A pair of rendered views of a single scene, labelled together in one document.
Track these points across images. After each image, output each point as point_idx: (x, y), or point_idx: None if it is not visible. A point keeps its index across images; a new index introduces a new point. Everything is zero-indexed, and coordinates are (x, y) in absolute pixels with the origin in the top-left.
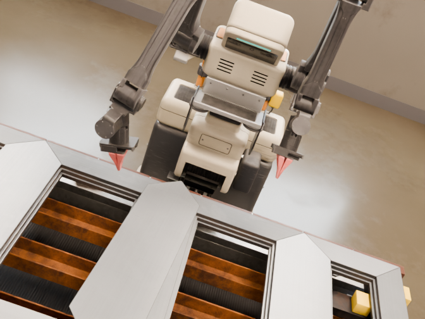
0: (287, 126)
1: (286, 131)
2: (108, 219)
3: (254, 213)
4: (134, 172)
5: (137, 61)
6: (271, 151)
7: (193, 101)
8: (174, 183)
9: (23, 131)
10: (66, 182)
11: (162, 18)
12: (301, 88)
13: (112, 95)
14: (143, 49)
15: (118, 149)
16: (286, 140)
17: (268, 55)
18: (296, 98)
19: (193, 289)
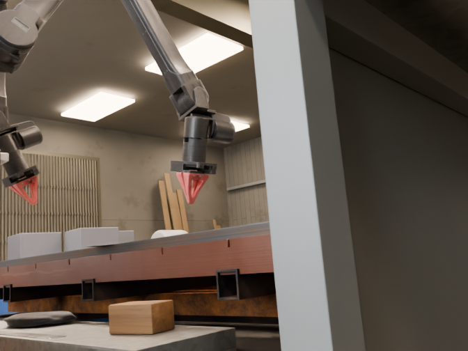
0: (14, 147)
1: (18, 152)
2: (189, 292)
3: (35, 263)
4: (140, 240)
5: (184, 60)
6: (37, 173)
7: (7, 155)
8: (101, 245)
9: (266, 234)
10: (197, 326)
11: (157, 13)
12: (5, 101)
13: (207, 101)
14: (177, 48)
15: (197, 170)
16: (24, 160)
17: None
18: (5, 113)
19: None
